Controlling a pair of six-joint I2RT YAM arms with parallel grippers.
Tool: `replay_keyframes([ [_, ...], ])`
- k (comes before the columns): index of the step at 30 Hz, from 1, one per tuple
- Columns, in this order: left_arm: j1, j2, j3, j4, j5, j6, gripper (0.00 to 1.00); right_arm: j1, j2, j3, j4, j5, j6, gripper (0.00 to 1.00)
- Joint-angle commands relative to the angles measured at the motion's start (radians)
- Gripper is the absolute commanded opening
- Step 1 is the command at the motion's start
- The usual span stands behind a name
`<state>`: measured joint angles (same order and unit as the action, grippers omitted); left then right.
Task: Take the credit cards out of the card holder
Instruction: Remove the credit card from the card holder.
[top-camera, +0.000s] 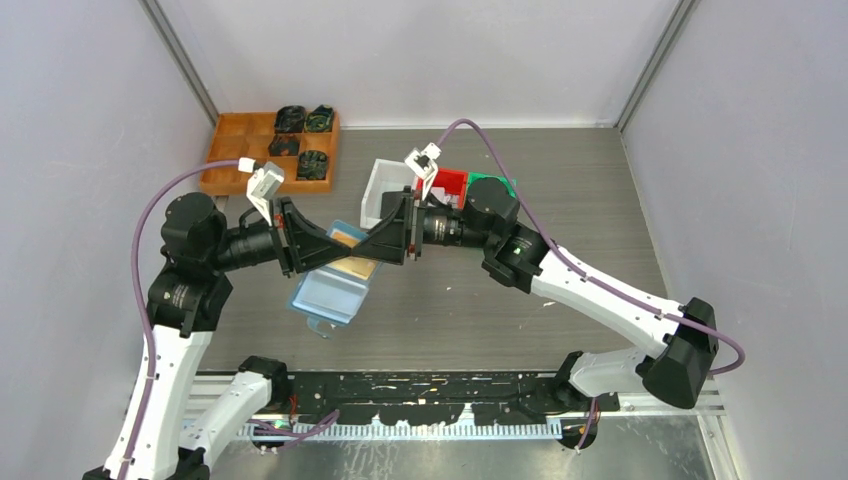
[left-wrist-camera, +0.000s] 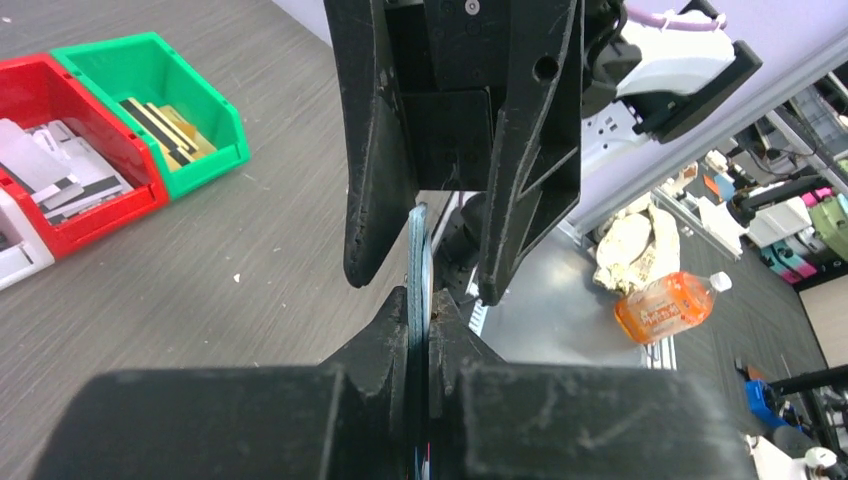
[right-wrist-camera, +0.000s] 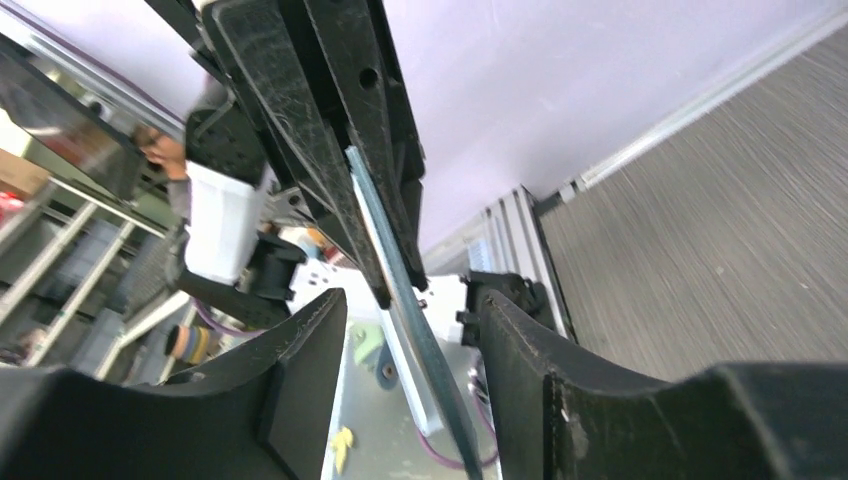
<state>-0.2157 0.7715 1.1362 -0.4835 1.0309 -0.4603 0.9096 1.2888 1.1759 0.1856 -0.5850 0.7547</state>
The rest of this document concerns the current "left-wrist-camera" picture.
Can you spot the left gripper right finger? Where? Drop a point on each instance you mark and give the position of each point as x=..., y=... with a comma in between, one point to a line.
x=453, y=350

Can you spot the crumpled beige cloth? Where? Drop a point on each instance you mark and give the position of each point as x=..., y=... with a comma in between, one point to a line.
x=640, y=246

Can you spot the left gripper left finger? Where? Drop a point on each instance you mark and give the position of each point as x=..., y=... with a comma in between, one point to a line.
x=367, y=435

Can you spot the red plastic bin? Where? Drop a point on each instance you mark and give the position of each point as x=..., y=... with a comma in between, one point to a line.
x=36, y=89

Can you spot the white plastic bin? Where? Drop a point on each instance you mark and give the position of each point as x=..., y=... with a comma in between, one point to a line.
x=23, y=252

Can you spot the gold cards pile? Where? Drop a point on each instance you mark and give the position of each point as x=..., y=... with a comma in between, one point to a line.
x=180, y=141

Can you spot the blue leather card holder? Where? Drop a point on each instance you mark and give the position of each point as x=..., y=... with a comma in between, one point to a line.
x=419, y=291

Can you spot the orange drink bottle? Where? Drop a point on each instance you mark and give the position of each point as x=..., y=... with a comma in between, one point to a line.
x=670, y=305

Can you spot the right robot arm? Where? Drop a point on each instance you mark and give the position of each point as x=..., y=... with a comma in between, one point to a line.
x=648, y=77

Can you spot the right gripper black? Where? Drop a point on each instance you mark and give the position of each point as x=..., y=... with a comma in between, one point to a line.
x=451, y=58

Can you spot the white cards pile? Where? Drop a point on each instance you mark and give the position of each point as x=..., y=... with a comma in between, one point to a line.
x=60, y=171

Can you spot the green plastic bin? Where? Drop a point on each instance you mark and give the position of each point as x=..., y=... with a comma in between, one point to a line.
x=147, y=69

